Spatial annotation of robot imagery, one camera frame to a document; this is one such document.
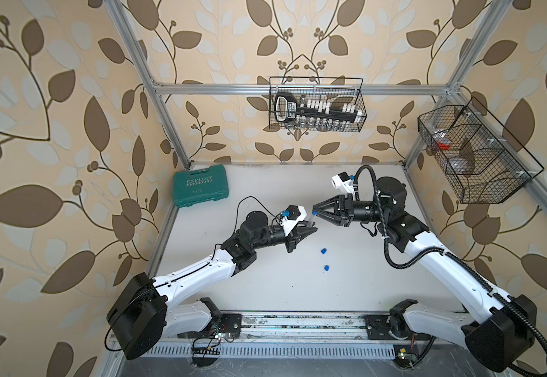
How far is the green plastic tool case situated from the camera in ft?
3.46

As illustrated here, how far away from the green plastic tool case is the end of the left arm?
50 centimetres

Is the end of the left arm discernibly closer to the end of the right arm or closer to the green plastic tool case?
the end of the right arm

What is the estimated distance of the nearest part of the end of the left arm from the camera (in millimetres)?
582
